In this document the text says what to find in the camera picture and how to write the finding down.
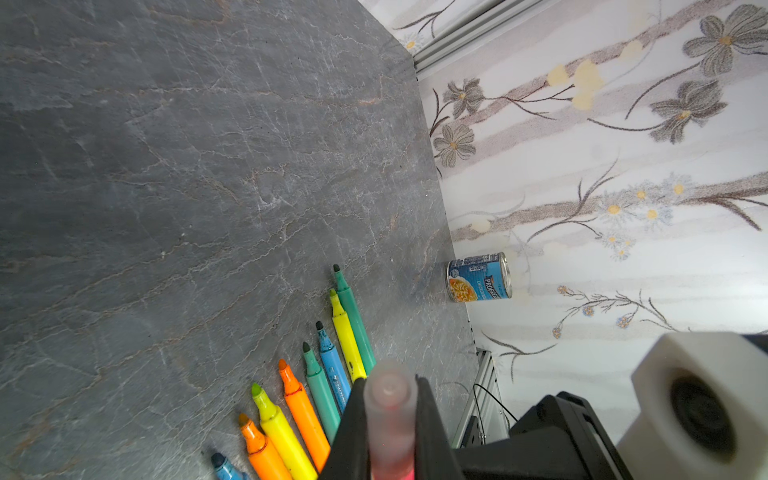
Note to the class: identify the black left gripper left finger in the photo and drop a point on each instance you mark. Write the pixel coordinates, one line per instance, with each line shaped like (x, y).
(349, 456)

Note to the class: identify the pink tinted pen cap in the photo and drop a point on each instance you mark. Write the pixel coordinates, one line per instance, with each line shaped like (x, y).
(390, 399)

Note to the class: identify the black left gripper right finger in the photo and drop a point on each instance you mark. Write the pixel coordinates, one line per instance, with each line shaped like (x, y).
(434, 458)

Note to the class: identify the blue soup can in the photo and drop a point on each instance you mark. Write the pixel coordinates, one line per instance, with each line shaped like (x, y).
(479, 278)

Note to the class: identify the neon yellow highlighter pen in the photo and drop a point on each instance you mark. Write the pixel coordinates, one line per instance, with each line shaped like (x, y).
(275, 425)

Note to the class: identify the light orange marker pen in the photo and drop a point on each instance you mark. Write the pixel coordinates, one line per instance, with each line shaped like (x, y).
(262, 454)

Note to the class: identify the small blue marker pen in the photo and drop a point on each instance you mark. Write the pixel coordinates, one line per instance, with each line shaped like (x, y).
(225, 470)

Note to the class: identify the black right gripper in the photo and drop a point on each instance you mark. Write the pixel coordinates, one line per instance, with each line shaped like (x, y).
(560, 437)

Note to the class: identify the yellow marker pen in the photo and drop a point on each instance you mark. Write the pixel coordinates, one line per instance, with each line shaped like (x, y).
(346, 338)

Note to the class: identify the green marker pen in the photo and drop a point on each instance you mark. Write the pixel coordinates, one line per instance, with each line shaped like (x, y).
(348, 302)

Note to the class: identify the teal marker pen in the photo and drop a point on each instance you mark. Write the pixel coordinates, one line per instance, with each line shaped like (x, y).
(321, 392)

